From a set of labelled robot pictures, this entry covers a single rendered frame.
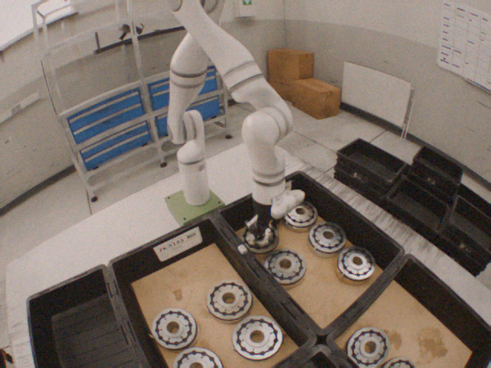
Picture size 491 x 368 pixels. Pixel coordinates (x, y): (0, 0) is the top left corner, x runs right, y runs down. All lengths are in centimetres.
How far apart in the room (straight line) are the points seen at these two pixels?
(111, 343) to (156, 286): 21
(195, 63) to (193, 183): 42
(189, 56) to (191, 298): 56
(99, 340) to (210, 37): 71
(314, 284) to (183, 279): 32
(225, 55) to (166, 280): 53
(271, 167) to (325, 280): 31
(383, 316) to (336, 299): 13
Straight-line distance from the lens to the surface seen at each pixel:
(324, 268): 64
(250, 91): 43
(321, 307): 59
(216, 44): 45
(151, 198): 109
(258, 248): 62
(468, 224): 167
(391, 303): 65
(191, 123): 73
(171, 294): 63
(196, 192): 85
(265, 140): 42
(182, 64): 58
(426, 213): 169
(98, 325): 68
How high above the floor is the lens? 137
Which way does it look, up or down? 40 degrees down
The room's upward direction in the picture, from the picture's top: 4 degrees counter-clockwise
